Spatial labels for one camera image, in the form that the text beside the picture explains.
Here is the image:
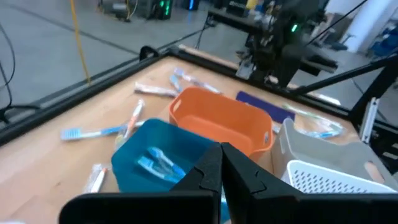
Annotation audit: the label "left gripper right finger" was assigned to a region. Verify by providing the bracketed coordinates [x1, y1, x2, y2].
[221, 143, 398, 224]

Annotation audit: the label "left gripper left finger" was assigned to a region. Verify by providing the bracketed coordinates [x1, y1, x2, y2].
[58, 142, 223, 224]

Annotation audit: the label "white perforated plastic basket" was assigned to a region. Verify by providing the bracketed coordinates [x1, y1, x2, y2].
[280, 159, 398, 195]

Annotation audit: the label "blue toothbrush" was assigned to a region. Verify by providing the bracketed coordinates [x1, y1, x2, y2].
[146, 146, 187, 178]
[169, 73, 185, 93]
[60, 120, 146, 141]
[136, 156, 184, 184]
[297, 129, 345, 140]

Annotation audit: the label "grey plastic basket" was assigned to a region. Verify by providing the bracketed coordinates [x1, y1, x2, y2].
[271, 117, 398, 191]

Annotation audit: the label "orange toothbrush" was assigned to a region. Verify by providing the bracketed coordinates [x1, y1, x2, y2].
[123, 98, 146, 141]
[82, 163, 110, 194]
[134, 82, 180, 98]

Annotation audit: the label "teal plastic basket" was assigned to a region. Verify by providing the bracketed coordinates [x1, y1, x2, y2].
[111, 118, 231, 224]

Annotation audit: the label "green wrapped toothbrush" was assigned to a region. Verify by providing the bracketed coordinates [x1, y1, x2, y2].
[282, 103, 345, 131]

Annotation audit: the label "orange plastic basket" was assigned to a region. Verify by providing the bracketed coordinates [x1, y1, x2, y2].
[169, 86, 275, 163]

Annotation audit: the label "dark blue flat mat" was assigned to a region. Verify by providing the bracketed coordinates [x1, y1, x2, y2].
[235, 90, 296, 124]

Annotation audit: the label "purple wrapped toothbrush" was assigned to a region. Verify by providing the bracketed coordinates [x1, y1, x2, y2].
[173, 67, 223, 95]

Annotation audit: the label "black arched clamp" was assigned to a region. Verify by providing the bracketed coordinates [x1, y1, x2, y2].
[139, 45, 160, 62]

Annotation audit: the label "black workbench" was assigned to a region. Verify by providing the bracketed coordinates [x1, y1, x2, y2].
[206, 0, 271, 35]

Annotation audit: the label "blue object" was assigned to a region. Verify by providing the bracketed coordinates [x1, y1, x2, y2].
[371, 27, 398, 57]

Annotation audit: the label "black computer green lights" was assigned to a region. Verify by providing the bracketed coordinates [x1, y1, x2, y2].
[136, 0, 175, 21]

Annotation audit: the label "silver metal bracket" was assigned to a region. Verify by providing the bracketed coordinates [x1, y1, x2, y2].
[359, 96, 381, 144]

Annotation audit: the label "black aluminium table frame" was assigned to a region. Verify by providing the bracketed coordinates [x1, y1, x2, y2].
[0, 45, 398, 175]

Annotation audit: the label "black cable coil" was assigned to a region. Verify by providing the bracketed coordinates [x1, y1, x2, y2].
[0, 21, 42, 125]

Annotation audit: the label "yellow cable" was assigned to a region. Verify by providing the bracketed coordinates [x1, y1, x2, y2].
[68, 0, 92, 85]

